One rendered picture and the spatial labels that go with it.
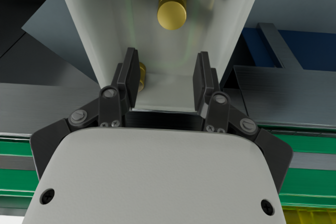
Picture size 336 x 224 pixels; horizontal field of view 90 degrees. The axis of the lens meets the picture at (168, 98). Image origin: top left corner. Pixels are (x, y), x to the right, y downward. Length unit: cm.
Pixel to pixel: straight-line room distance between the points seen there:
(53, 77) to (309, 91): 81
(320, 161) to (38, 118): 48
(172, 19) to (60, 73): 68
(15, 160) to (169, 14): 36
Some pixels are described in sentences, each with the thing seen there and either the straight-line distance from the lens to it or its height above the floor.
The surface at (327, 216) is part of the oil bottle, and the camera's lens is 44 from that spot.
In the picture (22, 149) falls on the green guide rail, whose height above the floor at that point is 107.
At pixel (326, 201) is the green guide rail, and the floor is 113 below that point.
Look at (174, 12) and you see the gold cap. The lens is 21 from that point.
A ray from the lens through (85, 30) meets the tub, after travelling 21.
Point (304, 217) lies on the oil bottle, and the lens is 41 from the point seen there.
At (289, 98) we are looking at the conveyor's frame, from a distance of 33.
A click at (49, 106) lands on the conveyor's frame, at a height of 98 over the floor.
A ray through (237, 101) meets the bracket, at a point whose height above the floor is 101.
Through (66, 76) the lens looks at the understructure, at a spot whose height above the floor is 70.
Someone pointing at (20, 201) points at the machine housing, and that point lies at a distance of 62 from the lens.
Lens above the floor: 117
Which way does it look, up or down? 38 degrees down
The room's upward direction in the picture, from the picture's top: 177 degrees counter-clockwise
